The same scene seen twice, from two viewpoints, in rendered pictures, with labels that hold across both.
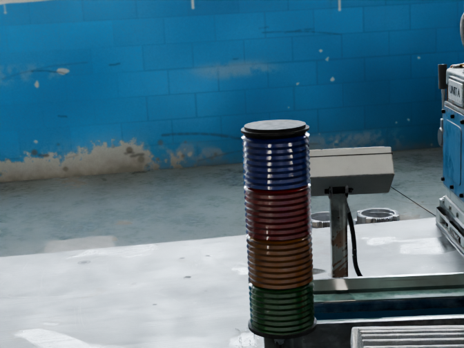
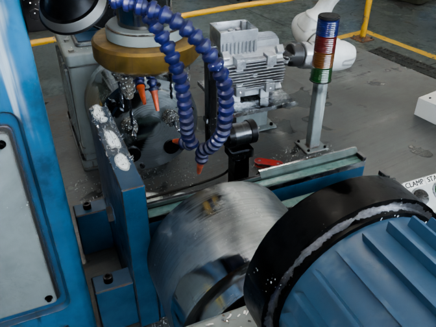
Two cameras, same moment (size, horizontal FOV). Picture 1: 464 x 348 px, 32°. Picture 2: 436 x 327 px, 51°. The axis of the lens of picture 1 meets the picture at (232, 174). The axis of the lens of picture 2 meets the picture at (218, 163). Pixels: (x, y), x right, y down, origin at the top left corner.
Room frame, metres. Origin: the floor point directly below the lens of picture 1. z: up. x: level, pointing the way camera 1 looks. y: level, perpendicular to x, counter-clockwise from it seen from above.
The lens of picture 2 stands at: (1.71, -0.82, 1.59)
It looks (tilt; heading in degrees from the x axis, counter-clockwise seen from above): 34 degrees down; 156
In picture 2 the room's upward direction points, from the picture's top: straight up
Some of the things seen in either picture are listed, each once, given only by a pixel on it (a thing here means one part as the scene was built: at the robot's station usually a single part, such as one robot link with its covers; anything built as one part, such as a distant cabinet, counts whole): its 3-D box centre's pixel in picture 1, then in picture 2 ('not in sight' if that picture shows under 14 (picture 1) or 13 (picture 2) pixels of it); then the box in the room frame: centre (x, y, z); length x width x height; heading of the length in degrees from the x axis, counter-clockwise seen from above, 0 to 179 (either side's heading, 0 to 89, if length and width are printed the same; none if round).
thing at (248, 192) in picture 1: (277, 207); (325, 42); (0.69, -0.04, 1.14); 0.06 x 0.06 x 0.04
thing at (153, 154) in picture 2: not in sight; (136, 104); (0.65, -0.58, 1.04); 0.41 x 0.25 x 0.25; 179
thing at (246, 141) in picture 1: (275, 158); (327, 26); (0.69, -0.04, 1.19); 0.06 x 0.06 x 0.04
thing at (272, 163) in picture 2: not in sight; (268, 164); (0.74, -0.22, 0.81); 0.09 x 0.03 x 0.02; 50
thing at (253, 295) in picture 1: (281, 302); (321, 72); (0.69, -0.04, 1.05); 0.06 x 0.06 x 0.04
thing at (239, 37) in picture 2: not in sight; (233, 37); (0.46, -0.22, 1.11); 0.12 x 0.11 x 0.07; 85
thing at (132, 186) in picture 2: not in sight; (106, 218); (0.98, -0.74, 0.97); 0.30 x 0.11 x 0.34; 179
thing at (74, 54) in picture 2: not in sight; (116, 84); (0.38, -0.57, 0.99); 0.35 x 0.31 x 0.37; 179
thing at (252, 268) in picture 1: (279, 255); (323, 57); (0.69, -0.04, 1.10); 0.06 x 0.06 x 0.04
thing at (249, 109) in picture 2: not in sight; (244, 106); (0.46, -0.16, 0.86); 0.27 x 0.24 x 0.12; 179
